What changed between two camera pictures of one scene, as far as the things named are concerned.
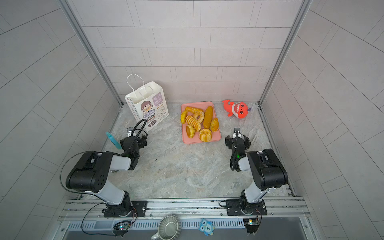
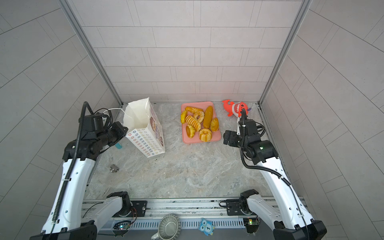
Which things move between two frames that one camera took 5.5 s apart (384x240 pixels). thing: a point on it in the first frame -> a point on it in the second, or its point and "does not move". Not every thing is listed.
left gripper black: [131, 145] -> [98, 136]
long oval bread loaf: [208, 117] does not move
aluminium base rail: [91, 209] does not move
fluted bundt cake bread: [205, 135] does not move
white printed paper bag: [148, 103] -> [144, 133]
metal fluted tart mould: [169, 228] does not move
